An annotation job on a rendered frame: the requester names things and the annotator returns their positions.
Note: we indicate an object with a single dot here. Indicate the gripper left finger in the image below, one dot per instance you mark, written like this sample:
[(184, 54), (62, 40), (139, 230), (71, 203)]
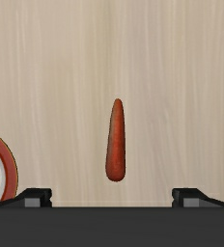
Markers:
[(33, 197)]

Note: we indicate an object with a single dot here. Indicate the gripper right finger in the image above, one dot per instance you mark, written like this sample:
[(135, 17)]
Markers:
[(189, 197)]

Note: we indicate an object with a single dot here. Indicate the red-rimmed floral plate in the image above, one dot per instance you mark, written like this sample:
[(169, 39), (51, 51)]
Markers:
[(1, 170)]

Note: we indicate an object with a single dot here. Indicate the orange carrot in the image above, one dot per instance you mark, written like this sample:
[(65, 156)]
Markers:
[(116, 144)]

